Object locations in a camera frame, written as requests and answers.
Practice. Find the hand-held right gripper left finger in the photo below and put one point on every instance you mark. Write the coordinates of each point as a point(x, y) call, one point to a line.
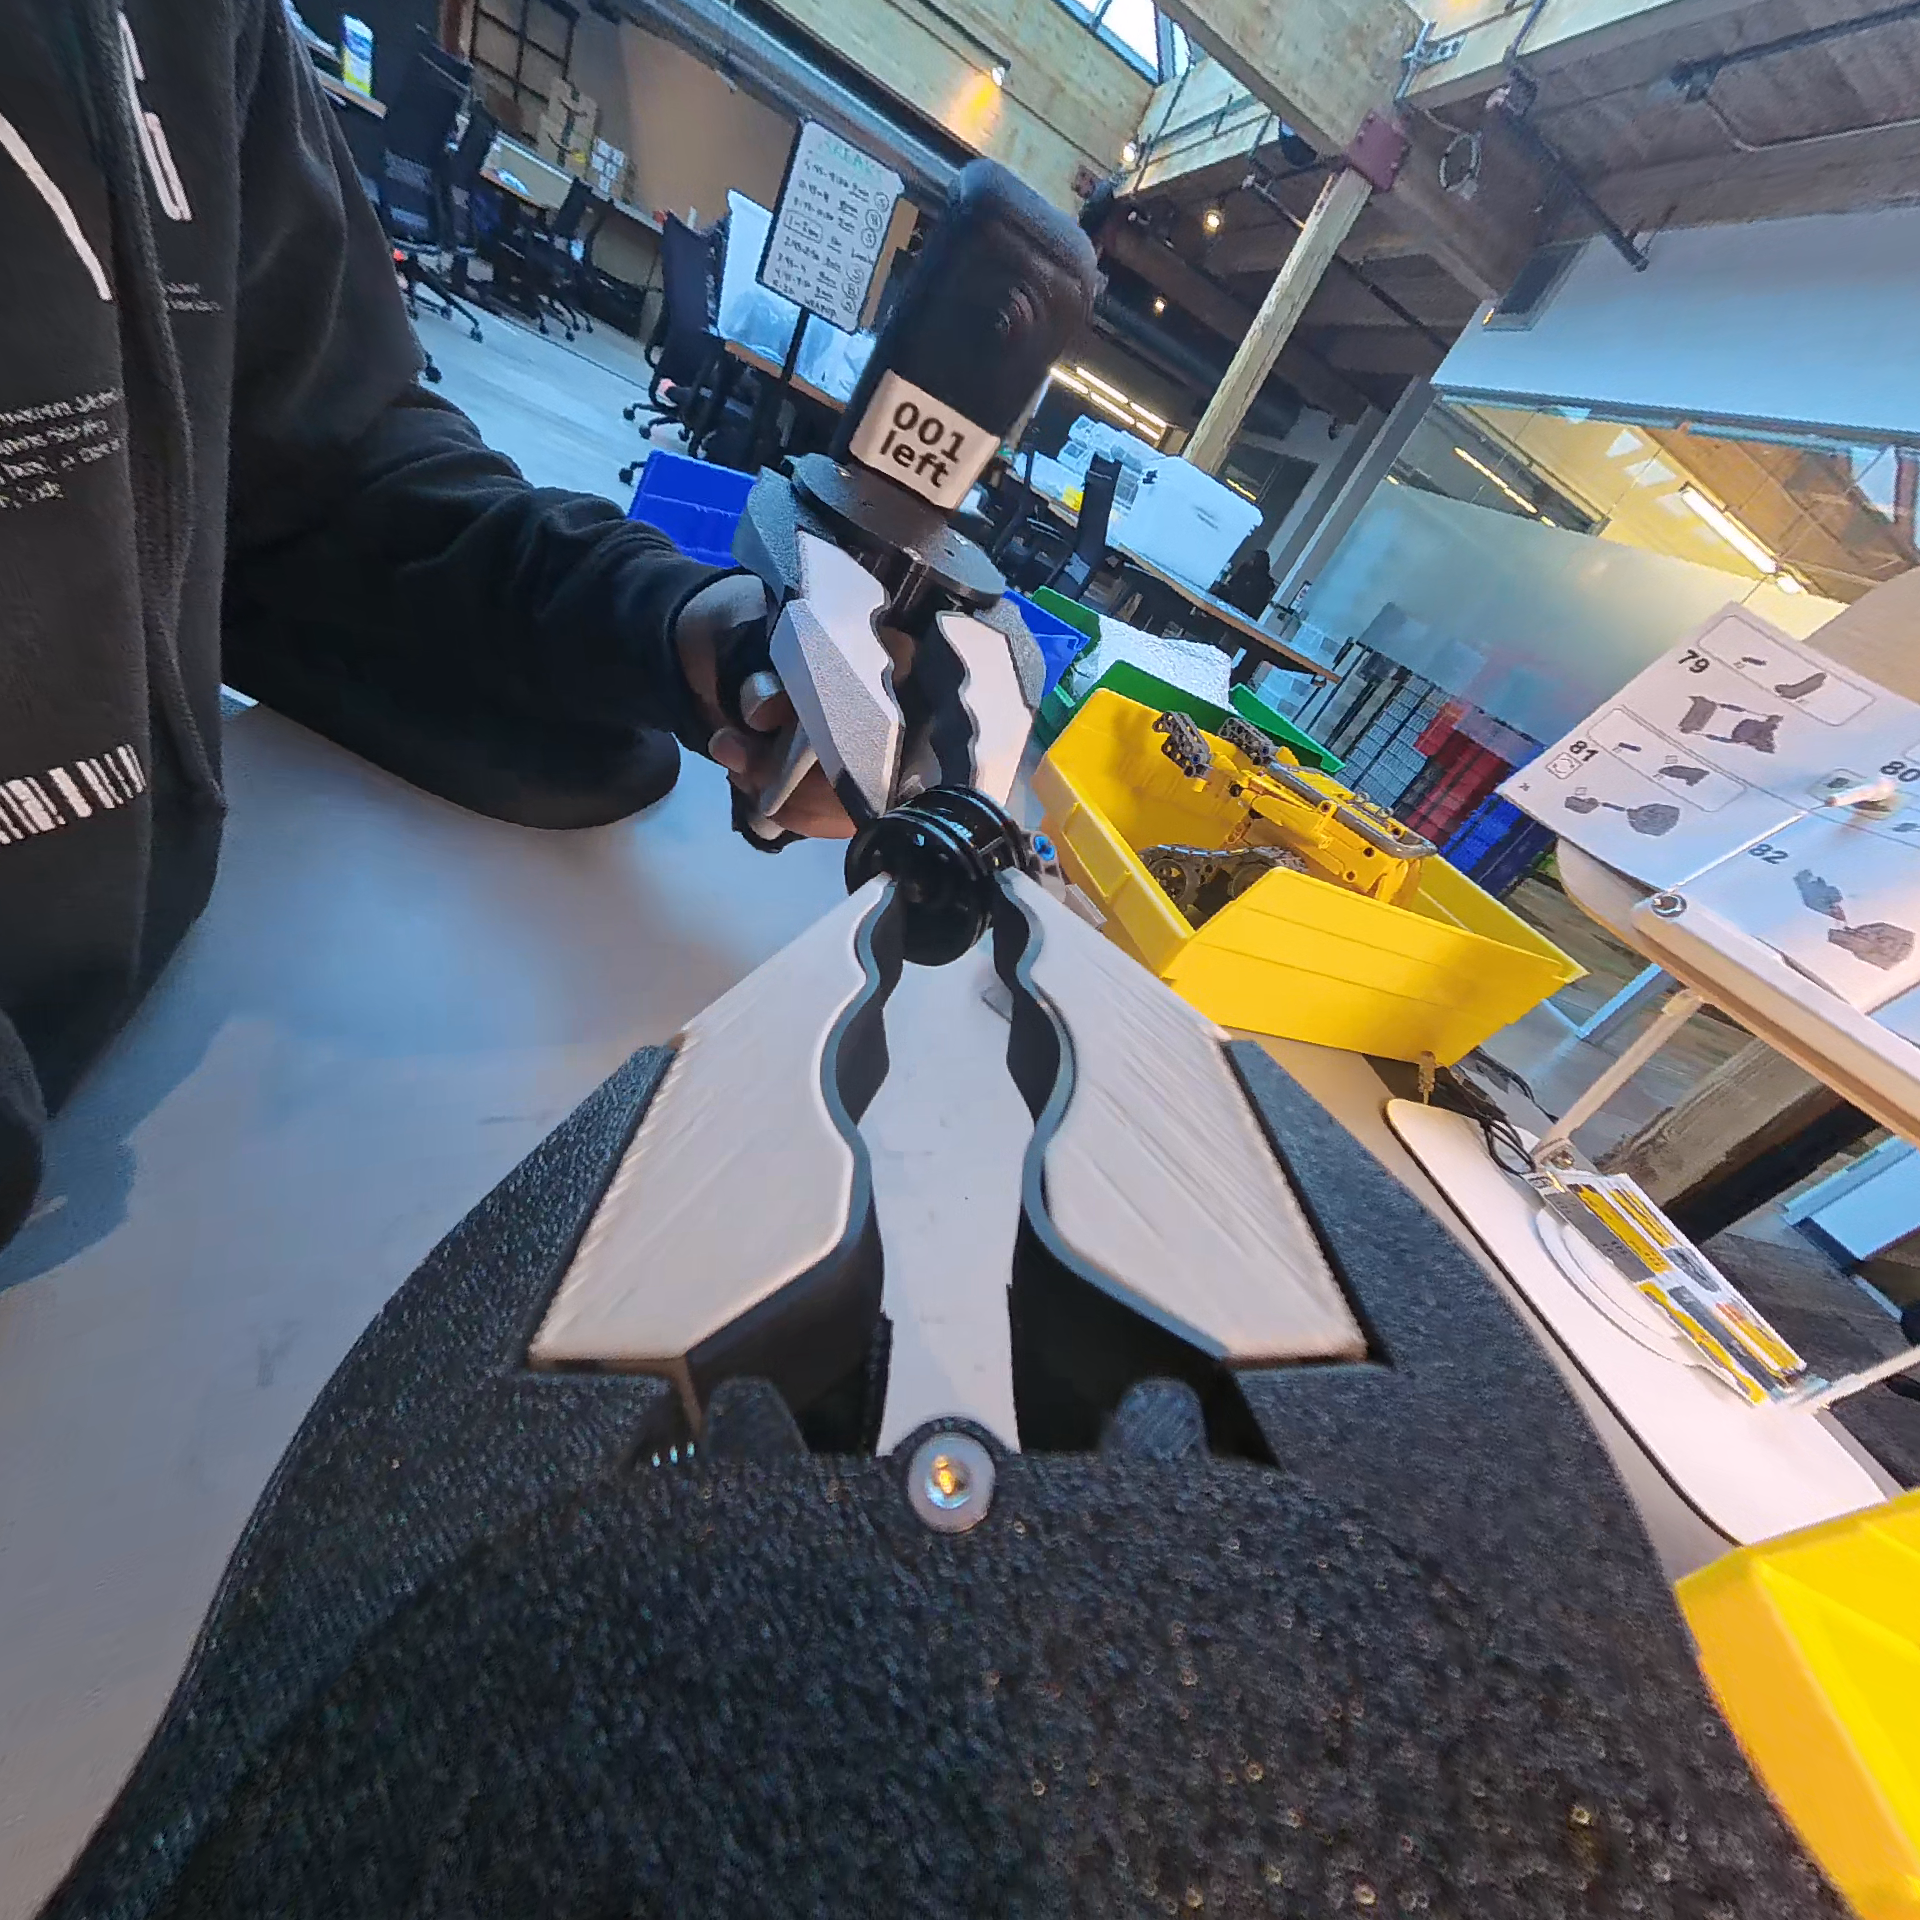
point(705, 1184)

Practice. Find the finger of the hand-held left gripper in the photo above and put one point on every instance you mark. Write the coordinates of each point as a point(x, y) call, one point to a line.
point(839, 675)
point(991, 698)

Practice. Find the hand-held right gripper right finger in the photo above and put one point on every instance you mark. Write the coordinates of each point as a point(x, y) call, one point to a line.
point(1185, 1184)

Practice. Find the black toy wheel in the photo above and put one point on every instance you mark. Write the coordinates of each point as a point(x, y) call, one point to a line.
point(931, 886)

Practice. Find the grey desk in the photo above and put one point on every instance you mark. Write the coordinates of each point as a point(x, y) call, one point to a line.
point(375, 974)

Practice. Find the person's left hand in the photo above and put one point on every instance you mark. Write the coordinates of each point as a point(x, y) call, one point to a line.
point(827, 820)

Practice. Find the whiteboard sign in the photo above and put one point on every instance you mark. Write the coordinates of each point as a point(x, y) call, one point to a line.
point(825, 226)

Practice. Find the white storage box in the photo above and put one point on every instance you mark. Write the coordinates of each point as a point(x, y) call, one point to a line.
point(1185, 517)

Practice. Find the yellow storage bin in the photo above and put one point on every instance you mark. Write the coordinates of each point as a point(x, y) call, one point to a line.
point(1349, 960)
point(1829, 1694)

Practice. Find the black office chair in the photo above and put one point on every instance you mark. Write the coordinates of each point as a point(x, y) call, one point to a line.
point(685, 301)
point(428, 166)

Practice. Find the green storage bin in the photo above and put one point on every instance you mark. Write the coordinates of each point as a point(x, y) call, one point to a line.
point(1283, 728)

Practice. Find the yellow toy tracked vehicle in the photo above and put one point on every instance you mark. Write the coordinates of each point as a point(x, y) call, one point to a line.
point(1319, 820)

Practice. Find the stack of coloured crates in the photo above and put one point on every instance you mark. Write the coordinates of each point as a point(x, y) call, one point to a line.
point(1453, 781)

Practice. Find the yellow printed leaflet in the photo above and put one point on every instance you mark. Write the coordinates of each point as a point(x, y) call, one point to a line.
point(1665, 1277)

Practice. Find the white booklet stand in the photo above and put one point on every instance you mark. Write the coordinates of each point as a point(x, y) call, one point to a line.
point(1597, 886)

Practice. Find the white instruction booklet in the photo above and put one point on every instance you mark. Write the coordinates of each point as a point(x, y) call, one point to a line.
point(1724, 750)

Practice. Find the person in black hoodie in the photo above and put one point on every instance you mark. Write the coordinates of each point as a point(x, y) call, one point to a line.
point(89, 525)

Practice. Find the wooden support post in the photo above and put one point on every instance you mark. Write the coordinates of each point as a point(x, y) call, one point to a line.
point(1275, 317)

